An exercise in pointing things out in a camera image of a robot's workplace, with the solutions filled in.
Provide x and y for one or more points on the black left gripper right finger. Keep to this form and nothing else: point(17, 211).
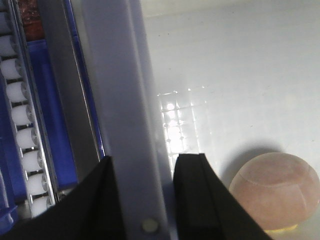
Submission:
point(207, 200)

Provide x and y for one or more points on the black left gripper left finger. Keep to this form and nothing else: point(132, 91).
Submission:
point(91, 211)

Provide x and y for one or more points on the pink plush toy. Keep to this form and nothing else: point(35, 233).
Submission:
point(278, 190)

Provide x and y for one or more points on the white plastic Totelife crate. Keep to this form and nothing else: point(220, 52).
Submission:
point(225, 79)

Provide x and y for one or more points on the blue bin beside crate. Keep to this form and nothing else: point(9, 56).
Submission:
point(12, 188)

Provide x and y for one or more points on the left white roller track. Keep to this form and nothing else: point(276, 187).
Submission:
point(24, 109)

